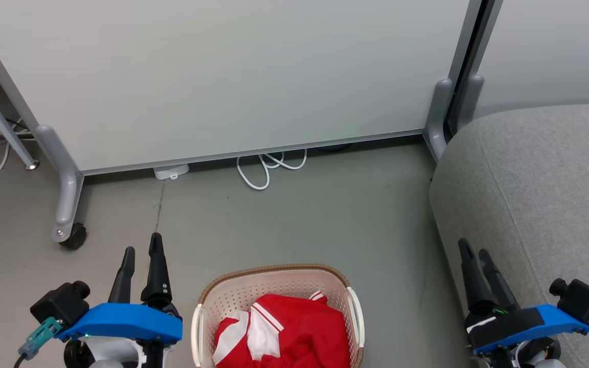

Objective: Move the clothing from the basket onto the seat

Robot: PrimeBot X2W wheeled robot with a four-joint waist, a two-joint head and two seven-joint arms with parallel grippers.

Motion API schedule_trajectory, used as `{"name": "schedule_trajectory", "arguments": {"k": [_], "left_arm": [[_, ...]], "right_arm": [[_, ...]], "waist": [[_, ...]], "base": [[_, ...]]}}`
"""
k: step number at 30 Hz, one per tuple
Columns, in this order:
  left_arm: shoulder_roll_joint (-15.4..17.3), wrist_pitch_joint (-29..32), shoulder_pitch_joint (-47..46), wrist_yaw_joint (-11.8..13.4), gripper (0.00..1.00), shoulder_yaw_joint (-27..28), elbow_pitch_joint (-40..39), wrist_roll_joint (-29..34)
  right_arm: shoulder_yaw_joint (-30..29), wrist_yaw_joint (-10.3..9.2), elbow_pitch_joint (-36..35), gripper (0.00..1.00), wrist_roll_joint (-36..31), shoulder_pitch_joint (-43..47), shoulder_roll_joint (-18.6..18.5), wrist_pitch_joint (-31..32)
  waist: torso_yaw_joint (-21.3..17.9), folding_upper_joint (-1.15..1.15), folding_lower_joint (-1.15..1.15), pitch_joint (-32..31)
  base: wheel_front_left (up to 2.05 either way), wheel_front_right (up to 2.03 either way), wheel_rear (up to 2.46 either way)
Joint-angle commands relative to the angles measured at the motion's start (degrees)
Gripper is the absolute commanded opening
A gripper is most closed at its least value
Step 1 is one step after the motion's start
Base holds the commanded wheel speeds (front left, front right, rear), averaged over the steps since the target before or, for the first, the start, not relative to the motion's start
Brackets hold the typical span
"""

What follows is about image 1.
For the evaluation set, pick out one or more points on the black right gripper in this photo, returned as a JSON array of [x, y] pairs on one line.
[[494, 308]]

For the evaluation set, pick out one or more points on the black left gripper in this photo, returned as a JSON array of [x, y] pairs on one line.
[[169, 309]]

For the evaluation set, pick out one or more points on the red and white garment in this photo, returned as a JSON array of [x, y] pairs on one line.
[[304, 332]]

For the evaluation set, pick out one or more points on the grey fabric sofa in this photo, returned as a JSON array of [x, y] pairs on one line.
[[555, 194]]

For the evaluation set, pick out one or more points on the black caster wheel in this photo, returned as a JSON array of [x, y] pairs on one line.
[[75, 237]]

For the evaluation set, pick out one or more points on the cream perforated laundry basket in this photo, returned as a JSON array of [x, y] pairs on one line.
[[243, 291]]

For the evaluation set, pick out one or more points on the white power adapter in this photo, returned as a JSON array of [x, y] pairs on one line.
[[171, 171]]

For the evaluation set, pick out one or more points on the blue left camera mount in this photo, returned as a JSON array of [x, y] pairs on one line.
[[126, 322]]

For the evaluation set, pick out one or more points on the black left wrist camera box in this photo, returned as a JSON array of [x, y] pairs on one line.
[[62, 302]]

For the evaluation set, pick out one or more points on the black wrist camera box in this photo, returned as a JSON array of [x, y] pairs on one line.
[[62, 302], [583, 299]]

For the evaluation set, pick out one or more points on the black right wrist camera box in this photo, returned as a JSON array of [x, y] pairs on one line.
[[583, 299]]

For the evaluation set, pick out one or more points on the teal left camera connector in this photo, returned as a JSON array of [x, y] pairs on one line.
[[41, 337]]

